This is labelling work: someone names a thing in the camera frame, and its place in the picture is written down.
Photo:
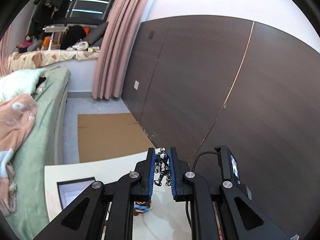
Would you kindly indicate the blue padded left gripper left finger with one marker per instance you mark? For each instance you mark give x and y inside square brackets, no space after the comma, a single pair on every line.
[105,211]

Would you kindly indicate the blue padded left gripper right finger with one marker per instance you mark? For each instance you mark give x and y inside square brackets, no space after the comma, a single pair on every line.
[219,210]

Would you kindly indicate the black jewelry box white interior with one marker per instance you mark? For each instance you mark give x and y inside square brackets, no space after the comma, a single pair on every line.
[69,190]

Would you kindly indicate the white side table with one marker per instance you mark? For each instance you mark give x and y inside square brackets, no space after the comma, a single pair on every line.
[165,220]

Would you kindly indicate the flattened brown cardboard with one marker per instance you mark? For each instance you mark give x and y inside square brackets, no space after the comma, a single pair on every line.
[107,136]

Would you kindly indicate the green bed sheet mattress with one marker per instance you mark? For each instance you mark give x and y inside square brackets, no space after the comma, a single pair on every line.
[35,153]

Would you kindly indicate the pink duck pattern blanket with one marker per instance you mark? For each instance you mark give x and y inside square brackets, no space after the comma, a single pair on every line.
[17,120]

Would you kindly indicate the mint green quilt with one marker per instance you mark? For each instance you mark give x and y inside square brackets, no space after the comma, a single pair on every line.
[20,82]

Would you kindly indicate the patterned window seat cushion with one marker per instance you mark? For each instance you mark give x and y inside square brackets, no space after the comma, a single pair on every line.
[42,58]

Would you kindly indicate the grey pillow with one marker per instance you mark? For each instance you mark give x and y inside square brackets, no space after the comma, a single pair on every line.
[96,34]

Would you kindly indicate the plush toys pile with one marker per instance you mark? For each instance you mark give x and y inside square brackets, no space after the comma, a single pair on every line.
[31,43]

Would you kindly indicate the pink curtain right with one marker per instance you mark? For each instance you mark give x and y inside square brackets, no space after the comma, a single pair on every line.
[123,24]

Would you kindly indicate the small white folding table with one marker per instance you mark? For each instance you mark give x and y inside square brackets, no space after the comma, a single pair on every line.
[57,34]

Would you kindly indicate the hanging dark clothes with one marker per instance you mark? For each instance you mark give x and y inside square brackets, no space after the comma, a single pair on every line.
[49,10]

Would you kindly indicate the black camera with screen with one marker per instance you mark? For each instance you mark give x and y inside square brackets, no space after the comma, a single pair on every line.
[228,165]

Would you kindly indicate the white wall socket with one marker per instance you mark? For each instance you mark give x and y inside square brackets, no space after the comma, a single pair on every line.
[136,85]

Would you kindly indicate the dark wood wall panel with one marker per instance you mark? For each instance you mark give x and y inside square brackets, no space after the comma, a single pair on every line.
[206,81]

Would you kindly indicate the dark wall switch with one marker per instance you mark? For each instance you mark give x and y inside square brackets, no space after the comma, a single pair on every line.
[151,35]

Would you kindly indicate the window with dark frame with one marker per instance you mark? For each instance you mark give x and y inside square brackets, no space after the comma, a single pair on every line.
[92,0]

